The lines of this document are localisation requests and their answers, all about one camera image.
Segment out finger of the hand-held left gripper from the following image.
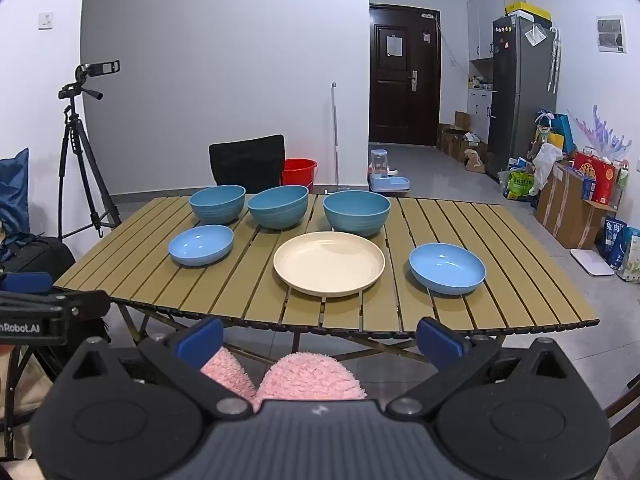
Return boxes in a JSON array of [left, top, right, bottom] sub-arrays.
[[0, 290, 111, 322], [0, 272, 55, 296]]

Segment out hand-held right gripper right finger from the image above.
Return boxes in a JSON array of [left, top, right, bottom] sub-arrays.
[[386, 318, 576, 417]]

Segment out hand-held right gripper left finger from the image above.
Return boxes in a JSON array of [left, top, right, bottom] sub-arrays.
[[67, 318, 254, 417]]

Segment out shallow light blue plate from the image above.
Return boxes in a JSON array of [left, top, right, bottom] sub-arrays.
[[409, 243, 487, 296], [168, 225, 235, 267]]

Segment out deep blue ribbed bowl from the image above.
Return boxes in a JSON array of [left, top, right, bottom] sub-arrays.
[[247, 185, 310, 231], [323, 190, 392, 238], [189, 185, 247, 226]]

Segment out cream round plate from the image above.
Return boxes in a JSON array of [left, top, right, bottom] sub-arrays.
[[273, 231, 386, 297]]

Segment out pink fuzzy slipper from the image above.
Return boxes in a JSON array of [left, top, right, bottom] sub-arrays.
[[200, 347, 257, 402], [252, 352, 368, 413]]

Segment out tan slatted folding table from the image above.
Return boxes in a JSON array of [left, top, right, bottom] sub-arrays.
[[52, 192, 601, 361]]

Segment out dark blue cushion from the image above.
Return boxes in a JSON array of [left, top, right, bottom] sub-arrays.
[[0, 147, 30, 237]]

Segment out blue pet water feeder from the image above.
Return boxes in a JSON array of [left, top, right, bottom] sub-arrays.
[[369, 149, 412, 193]]

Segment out white floor scale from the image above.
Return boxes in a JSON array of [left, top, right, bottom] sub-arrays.
[[570, 248, 615, 277]]

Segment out green printed bag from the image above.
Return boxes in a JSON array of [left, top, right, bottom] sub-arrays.
[[504, 170, 536, 202]]

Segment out large taped cardboard box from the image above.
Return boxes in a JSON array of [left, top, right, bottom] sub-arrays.
[[534, 160, 617, 251]]

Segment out black fabric chair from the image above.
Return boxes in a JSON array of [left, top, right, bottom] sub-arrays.
[[209, 134, 286, 193]]

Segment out brown wooden chair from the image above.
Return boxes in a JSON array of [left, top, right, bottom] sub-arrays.
[[602, 385, 640, 461]]

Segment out red plastic bucket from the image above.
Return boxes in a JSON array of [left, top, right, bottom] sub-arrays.
[[282, 158, 318, 194]]

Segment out blue pet food bag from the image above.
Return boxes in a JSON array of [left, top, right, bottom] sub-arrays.
[[604, 216, 630, 272]]

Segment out open cardboard boxes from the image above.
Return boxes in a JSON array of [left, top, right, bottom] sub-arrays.
[[436, 110, 490, 163]]

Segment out white and green bag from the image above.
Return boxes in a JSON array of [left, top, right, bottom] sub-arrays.
[[617, 227, 640, 282]]

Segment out white plastic bag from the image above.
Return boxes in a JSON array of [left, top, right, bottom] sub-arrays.
[[531, 141, 564, 186]]

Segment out red gift box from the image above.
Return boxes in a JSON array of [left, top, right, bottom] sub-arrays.
[[572, 151, 617, 204]]

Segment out white floor cabinet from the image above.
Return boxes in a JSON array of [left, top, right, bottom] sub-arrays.
[[467, 87, 496, 137]]

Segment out white mop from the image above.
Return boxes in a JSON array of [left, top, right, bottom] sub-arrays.
[[331, 81, 342, 186]]

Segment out dark brown door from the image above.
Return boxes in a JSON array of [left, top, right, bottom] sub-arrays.
[[369, 3, 442, 147]]

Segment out blue gift bag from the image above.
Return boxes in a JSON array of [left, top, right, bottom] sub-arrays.
[[536, 110, 577, 157]]

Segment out grey refrigerator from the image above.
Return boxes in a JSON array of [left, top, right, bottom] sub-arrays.
[[487, 14, 557, 178]]

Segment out yellow flat box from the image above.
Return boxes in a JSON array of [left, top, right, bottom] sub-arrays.
[[505, 1, 552, 23]]

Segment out white electrical panel box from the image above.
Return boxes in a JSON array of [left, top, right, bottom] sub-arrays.
[[596, 12, 627, 54]]

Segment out black camera tripod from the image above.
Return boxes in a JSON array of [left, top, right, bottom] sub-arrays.
[[56, 82, 122, 240]]

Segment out black camcorder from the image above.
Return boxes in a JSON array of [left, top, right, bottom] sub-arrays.
[[75, 60, 121, 82]]

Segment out white wall cabinet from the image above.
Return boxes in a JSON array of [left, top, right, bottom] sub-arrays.
[[467, 0, 526, 62]]

